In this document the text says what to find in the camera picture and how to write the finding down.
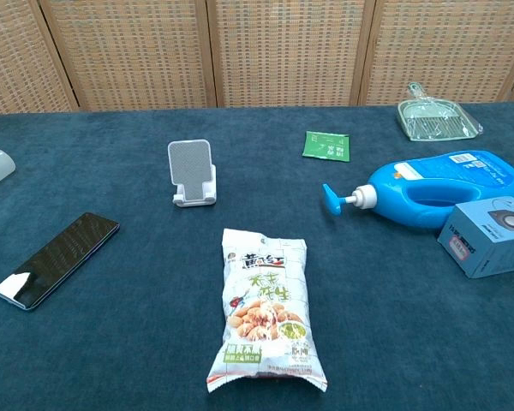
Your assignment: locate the blue cardboard box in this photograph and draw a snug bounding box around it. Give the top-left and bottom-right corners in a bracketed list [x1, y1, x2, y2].
[436, 195, 514, 280]

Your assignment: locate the black smartphone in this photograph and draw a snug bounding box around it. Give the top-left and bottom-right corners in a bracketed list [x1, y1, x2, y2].
[0, 211, 121, 311]

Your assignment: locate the blue pump detergent bottle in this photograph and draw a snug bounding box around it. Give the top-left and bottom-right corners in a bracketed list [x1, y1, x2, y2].
[322, 149, 514, 230]

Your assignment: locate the white peanut snack bag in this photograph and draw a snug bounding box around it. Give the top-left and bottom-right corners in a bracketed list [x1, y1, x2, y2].
[206, 228, 329, 394]

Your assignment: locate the green dustpan in plastic wrap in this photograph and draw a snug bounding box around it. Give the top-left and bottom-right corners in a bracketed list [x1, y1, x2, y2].
[396, 81, 485, 143]

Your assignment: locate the white phone stand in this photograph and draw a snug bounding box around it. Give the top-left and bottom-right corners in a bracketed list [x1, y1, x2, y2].
[167, 139, 218, 208]

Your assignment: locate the woven folding screen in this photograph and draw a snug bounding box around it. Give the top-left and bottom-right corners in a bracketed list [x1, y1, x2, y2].
[0, 0, 514, 117]

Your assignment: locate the green sachet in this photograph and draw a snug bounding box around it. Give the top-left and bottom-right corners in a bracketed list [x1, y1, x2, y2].
[302, 130, 351, 164]

